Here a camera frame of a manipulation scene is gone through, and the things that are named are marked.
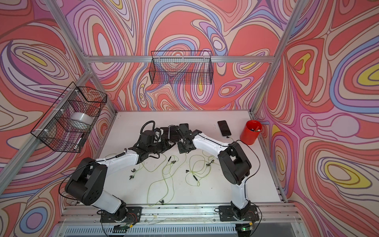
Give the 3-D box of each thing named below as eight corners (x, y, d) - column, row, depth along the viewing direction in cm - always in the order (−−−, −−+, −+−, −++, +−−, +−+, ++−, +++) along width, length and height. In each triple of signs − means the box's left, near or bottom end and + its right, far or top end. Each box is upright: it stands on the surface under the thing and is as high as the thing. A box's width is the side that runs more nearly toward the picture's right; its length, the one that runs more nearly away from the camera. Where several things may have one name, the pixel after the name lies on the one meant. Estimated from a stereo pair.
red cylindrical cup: (239, 141, 102) (244, 130, 92) (241, 129, 110) (246, 117, 100) (254, 146, 100) (261, 135, 90) (255, 133, 107) (262, 122, 97)
